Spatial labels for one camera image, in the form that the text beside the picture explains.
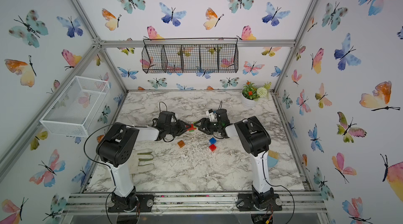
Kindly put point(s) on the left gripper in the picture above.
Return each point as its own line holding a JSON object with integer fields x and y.
{"x": 180, "y": 124}

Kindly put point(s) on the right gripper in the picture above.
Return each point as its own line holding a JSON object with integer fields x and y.
{"x": 206, "y": 130}

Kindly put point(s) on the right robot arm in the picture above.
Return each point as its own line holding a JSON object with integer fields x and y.
{"x": 255, "y": 140}

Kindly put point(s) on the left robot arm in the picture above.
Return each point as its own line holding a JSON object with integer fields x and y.
{"x": 116, "y": 148}

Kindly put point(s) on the orange lego brick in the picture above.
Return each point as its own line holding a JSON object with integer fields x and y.
{"x": 181, "y": 144}

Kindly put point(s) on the blue lego brick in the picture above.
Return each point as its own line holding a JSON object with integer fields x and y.
{"x": 212, "y": 141}

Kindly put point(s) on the small red lego brick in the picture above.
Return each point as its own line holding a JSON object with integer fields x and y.
{"x": 212, "y": 147}

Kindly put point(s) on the potted artificial plant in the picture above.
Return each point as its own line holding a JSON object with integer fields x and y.
{"x": 252, "y": 93}

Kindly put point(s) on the white mesh basket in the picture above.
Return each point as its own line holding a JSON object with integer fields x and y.
{"x": 73, "y": 111}

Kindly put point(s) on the black wire basket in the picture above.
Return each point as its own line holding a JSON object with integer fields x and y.
{"x": 190, "y": 55}

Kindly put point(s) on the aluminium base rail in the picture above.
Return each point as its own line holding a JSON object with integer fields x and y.
{"x": 298, "y": 202}

